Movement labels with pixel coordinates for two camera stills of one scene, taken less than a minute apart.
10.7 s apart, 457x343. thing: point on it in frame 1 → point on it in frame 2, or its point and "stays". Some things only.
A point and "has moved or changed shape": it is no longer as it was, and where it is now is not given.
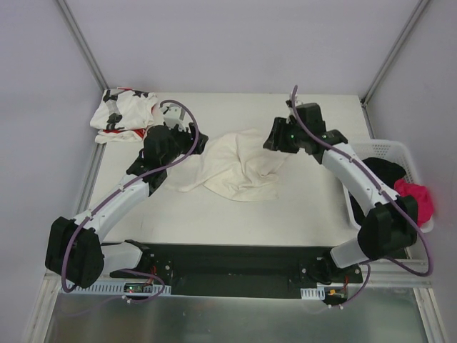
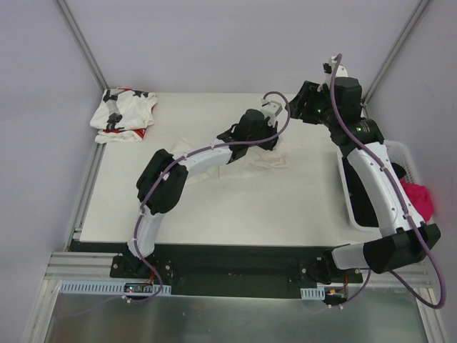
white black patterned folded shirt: [123, 108] stays
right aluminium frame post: [413, 18] stays
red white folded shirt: [106, 136] stays
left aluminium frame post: [82, 43] stays
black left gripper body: [194, 139] → [270, 133]
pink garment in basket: [423, 196] stays
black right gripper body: [277, 133] → [301, 103]
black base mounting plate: [230, 270] stays
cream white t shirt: [235, 165] has moved or changed shape
